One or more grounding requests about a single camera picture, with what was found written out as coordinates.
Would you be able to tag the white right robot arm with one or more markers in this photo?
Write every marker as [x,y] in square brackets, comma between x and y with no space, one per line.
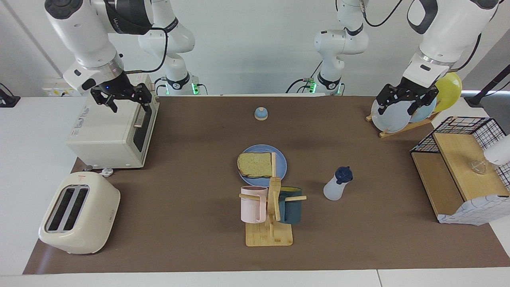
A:
[79,32]

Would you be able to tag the cream two-slot toaster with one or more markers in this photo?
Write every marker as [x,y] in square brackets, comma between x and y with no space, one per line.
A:
[95,227]

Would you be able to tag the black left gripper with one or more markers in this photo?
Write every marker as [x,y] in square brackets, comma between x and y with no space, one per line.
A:
[414,88]

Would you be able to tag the white toaster oven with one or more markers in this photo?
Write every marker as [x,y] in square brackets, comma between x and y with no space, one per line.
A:
[107,135]

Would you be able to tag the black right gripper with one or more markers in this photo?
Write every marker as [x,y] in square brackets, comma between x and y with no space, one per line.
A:
[113,87]

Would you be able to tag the clear glass cup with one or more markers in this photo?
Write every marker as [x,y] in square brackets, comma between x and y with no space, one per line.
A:
[478,166]

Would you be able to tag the seasoning bottle with blue cap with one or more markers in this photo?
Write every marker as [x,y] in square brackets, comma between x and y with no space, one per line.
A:
[334,191]

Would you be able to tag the wooden plate rack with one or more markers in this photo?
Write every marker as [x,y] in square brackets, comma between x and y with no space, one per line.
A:
[402,128]

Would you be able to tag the brown table mat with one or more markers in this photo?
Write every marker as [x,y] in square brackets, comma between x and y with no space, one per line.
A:
[179,223]

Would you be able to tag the light blue round plate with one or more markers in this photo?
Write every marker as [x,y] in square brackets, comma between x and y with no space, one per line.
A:
[424,112]

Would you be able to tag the toasted bread slice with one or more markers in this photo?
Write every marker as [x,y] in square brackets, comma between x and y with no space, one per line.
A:
[255,164]

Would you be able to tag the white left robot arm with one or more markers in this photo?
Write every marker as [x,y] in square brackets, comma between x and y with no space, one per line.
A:
[446,32]

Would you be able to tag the white checked cloth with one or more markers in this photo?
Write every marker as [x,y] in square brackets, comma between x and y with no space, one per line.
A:
[474,211]

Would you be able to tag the white power strip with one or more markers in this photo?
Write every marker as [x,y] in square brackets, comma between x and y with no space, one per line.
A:
[51,92]

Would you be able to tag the dark teal mug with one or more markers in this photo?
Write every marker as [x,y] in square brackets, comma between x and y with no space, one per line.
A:
[293,211]

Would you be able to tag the yellow round plate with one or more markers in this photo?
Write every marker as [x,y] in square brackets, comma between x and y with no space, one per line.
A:
[450,89]

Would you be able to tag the black desk device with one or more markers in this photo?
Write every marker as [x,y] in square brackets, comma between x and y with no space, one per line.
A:
[8,101]

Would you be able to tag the white cylinder object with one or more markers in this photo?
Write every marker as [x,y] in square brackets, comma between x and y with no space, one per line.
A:
[500,153]

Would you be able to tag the wooden mug rack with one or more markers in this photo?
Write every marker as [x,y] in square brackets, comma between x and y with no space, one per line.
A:
[275,235]

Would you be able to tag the grey round plate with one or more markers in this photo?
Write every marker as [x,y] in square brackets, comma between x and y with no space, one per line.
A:
[392,119]

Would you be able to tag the pink ribbed mug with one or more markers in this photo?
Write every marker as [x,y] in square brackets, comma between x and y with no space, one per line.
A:
[251,209]

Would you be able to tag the blue call bell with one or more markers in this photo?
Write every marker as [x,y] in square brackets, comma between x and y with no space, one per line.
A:
[261,114]

